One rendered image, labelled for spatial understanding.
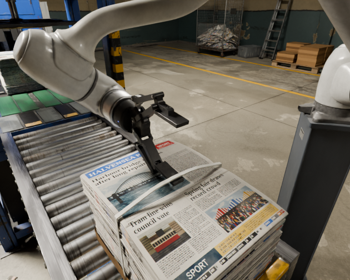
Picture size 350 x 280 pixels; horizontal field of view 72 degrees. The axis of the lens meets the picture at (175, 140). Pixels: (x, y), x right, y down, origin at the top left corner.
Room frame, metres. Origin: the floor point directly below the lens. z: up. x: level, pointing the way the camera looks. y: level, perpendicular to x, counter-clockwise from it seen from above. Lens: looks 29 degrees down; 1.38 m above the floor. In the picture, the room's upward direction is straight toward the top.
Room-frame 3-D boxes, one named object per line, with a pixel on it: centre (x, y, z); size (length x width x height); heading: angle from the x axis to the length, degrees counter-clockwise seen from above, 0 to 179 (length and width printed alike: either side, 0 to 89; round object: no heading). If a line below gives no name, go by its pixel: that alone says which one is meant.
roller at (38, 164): (0.99, 0.46, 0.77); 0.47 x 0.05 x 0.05; 129
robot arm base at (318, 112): (0.92, -0.62, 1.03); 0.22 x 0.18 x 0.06; 76
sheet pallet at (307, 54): (6.51, -3.30, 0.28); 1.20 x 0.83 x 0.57; 39
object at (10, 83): (2.03, 1.28, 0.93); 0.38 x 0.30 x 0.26; 39
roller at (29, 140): (1.19, 0.62, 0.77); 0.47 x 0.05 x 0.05; 129
